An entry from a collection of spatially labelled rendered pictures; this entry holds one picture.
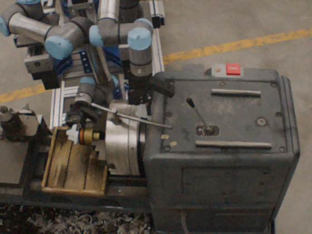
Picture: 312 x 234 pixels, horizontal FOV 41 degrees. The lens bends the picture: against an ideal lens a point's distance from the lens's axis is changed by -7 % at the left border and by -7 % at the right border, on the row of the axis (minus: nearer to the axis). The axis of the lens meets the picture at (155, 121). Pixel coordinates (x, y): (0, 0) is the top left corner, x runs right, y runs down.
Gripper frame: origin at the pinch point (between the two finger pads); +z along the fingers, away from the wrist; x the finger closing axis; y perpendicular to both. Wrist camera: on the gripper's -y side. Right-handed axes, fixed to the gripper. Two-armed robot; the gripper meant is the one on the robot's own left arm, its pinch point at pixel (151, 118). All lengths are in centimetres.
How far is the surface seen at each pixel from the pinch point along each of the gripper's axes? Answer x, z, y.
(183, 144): 5.7, 7.0, -11.7
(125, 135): -1.6, 9.4, 10.7
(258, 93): -16.0, -0.5, -40.7
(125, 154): 2.2, 16.1, 10.8
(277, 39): -218, 80, -88
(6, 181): 2, 36, 68
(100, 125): -13.2, 14.2, 23.6
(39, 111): -135, 101, 109
